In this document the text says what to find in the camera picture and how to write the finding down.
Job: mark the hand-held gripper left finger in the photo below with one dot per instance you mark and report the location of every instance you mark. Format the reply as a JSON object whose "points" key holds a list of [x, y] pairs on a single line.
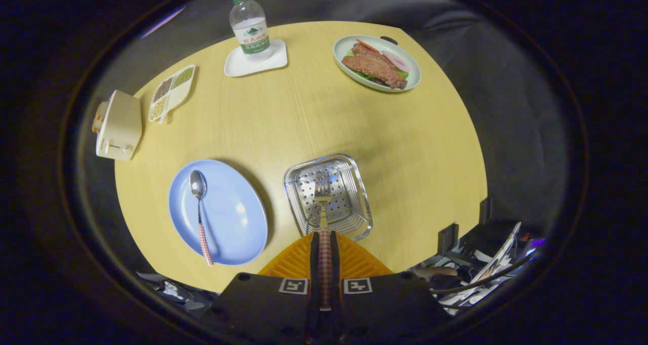
{"points": [[263, 304]]}

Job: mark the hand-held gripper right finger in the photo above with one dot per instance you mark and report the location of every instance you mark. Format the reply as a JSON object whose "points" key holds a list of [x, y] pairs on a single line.
{"points": [[390, 304]]}

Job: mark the black table clamp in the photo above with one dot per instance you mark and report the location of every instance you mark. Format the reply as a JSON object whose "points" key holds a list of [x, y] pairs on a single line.
{"points": [[486, 211], [448, 239]]}

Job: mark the blue plate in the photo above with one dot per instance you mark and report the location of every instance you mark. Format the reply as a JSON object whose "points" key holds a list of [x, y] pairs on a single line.
{"points": [[238, 218]]}

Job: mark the pile of white papers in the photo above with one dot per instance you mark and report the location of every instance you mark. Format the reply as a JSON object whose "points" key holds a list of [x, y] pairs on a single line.
{"points": [[498, 259]]}

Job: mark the cream toaster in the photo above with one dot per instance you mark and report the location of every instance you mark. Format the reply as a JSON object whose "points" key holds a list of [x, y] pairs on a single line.
{"points": [[121, 127]]}

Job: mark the black backdrop cloth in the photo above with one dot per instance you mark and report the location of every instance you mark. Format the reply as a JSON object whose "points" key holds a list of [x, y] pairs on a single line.
{"points": [[506, 107]]}

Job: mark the white divided grain tray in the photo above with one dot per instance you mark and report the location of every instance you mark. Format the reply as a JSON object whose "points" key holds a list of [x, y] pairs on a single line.
{"points": [[172, 92]]}

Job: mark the brown meat slices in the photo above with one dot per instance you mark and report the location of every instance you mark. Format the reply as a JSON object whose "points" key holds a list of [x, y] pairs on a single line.
{"points": [[374, 68]]}

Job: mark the pink ham slice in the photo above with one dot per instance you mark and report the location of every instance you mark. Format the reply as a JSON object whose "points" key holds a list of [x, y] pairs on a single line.
{"points": [[397, 61]]}

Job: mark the white square coaster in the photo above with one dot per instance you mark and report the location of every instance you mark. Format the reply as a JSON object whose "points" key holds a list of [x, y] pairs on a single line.
{"points": [[276, 61]]}

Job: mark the pale green plate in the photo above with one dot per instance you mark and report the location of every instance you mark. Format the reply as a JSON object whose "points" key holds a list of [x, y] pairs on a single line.
{"points": [[341, 49]]}

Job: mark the orange carrot stick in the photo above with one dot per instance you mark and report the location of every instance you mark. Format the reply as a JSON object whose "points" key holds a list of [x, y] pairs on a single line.
{"points": [[367, 45]]}

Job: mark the clear water bottle green cap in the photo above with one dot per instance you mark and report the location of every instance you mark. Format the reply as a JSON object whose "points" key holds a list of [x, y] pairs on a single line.
{"points": [[250, 31]]}

